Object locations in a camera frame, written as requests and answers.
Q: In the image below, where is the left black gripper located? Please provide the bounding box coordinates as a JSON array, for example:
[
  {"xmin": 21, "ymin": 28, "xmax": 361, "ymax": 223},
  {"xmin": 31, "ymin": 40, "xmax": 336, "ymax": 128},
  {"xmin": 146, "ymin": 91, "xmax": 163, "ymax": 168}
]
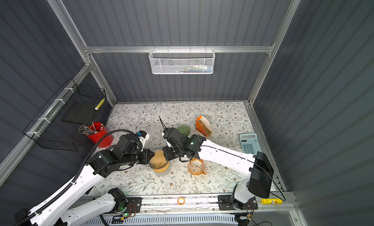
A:
[{"xmin": 122, "ymin": 148, "xmax": 156, "ymax": 167}]

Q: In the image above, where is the grey glass dripper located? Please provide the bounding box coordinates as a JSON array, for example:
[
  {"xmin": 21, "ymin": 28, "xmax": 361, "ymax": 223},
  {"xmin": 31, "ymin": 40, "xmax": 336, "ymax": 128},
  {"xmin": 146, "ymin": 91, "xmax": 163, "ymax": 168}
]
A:
[{"xmin": 148, "ymin": 161, "xmax": 169, "ymax": 170}]

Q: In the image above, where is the orange glass pitcher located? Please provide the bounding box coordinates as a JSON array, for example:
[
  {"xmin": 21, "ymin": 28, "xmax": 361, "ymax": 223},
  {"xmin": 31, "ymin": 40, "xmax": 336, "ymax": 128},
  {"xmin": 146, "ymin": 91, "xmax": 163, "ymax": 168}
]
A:
[{"xmin": 188, "ymin": 158, "xmax": 207, "ymax": 175}]

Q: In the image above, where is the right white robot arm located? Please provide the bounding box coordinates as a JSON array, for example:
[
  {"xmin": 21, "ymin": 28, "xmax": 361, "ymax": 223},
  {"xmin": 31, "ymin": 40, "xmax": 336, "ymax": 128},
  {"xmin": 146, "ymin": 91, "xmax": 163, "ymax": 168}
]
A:
[{"xmin": 162, "ymin": 127, "xmax": 274, "ymax": 204}]

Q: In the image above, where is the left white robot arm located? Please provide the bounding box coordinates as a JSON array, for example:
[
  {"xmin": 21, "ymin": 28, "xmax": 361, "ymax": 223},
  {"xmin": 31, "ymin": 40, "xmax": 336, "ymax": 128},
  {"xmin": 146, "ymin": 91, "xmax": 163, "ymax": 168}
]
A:
[{"xmin": 15, "ymin": 130, "xmax": 154, "ymax": 226}]

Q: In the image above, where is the green glass dripper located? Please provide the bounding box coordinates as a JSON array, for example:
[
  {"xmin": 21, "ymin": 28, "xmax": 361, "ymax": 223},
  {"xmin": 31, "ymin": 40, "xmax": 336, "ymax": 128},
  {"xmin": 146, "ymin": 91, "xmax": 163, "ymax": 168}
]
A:
[{"xmin": 177, "ymin": 125, "xmax": 191, "ymax": 136}]

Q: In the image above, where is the orange coffee filter box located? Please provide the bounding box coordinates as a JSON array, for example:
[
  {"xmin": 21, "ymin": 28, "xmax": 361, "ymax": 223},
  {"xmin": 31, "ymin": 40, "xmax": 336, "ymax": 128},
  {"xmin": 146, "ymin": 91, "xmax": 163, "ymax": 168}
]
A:
[{"xmin": 195, "ymin": 116, "xmax": 212, "ymax": 137}]

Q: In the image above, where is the red cup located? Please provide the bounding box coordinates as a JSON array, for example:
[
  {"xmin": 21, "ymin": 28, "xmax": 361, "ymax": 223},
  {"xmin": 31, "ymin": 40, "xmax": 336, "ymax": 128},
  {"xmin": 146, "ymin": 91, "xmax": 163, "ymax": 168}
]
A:
[{"xmin": 87, "ymin": 122, "xmax": 114, "ymax": 149}]

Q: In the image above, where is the orange tape roll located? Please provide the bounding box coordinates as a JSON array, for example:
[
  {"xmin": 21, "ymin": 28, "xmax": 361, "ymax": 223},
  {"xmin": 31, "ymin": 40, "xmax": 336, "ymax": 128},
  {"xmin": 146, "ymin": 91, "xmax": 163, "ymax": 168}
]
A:
[{"xmin": 177, "ymin": 197, "xmax": 186, "ymax": 206}]

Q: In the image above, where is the yellow marker in basket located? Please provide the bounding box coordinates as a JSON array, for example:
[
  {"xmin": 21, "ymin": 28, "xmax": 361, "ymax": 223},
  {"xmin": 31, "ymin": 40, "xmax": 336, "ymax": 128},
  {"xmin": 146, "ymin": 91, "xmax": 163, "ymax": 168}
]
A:
[{"xmin": 94, "ymin": 98, "xmax": 106, "ymax": 111}]

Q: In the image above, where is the light blue calculator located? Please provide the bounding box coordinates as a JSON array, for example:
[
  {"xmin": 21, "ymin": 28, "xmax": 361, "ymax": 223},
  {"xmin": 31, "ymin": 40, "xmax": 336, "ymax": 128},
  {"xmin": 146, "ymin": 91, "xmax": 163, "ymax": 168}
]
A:
[{"xmin": 239, "ymin": 133, "xmax": 262, "ymax": 155}]

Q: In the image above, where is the yellow glue stick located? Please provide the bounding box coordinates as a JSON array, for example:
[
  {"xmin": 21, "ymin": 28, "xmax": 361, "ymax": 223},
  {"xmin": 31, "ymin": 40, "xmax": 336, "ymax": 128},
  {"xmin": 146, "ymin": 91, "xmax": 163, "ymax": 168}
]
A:
[{"xmin": 261, "ymin": 198, "xmax": 283, "ymax": 205}]

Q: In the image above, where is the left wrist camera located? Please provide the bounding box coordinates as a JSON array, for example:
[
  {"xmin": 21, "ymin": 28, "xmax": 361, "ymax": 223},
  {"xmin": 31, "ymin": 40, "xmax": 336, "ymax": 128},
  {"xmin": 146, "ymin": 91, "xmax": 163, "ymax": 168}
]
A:
[{"xmin": 137, "ymin": 131, "xmax": 150, "ymax": 151}]

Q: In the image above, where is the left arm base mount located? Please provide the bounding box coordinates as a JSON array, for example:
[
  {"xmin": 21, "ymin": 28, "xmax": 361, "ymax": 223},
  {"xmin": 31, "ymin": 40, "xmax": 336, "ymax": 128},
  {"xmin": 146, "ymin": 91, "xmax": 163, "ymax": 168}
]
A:
[{"xmin": 110, "ymin": 197, "xmax": 143, "ymax": 214}]

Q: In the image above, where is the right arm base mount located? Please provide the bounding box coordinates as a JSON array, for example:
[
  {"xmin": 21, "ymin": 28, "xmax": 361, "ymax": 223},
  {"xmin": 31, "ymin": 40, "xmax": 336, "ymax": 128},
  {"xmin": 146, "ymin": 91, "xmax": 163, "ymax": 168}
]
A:
[{"xmin": 217, "ymin": 194, "xmax": 258, "ymax": 211}]

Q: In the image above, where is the white wire basket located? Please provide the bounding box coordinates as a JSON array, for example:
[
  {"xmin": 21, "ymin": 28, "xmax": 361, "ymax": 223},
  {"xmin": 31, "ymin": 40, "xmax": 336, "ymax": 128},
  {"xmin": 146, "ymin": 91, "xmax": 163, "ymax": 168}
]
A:
[{"xmin": 149, "ymin": 49, "xmax": 216, "ymax": 75}]

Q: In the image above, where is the black wire basket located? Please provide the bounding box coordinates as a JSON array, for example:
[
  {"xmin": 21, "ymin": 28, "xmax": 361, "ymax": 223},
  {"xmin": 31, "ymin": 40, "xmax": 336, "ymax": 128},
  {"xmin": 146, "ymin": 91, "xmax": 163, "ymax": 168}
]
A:
[{"xmin": 23, "ymin": 79, "xmax": 106, "ymax": 152}]

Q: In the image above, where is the black corrugated cable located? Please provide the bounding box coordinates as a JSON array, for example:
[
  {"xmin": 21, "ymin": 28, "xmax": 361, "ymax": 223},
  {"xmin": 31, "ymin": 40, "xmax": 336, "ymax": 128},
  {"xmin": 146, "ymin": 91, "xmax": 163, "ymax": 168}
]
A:
[{"xmin": 13, "ymin": 129, "xmax": 135, "ymax": 226}]

